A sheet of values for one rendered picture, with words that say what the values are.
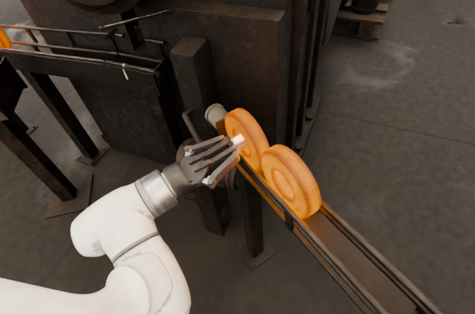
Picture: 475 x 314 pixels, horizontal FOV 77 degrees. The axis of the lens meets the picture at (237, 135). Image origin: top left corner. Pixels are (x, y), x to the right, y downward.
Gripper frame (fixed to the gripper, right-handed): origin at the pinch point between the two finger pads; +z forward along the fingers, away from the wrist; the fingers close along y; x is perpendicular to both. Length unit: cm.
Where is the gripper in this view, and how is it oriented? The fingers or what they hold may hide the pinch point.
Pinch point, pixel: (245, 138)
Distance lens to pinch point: 70.9
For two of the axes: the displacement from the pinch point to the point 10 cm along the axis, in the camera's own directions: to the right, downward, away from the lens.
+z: 8.3, -5.0, 2.4
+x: -1.5, -6.2, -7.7
